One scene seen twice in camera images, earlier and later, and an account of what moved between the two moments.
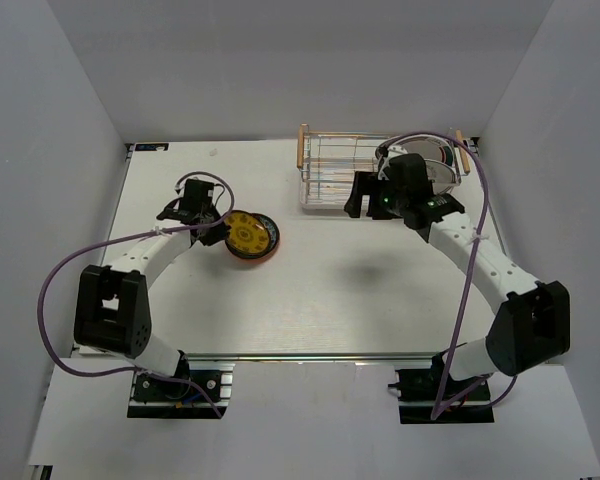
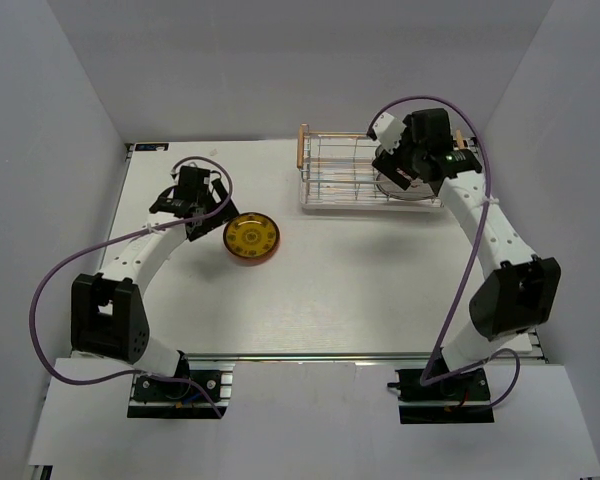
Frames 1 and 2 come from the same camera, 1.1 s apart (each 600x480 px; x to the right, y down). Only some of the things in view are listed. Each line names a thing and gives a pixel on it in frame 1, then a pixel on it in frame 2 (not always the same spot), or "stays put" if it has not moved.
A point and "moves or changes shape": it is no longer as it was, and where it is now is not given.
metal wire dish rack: (328, 162) stays put
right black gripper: (364, 183) → (388, 164)
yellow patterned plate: (249, 234) moves or changes shape
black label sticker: (151, 146) stays put
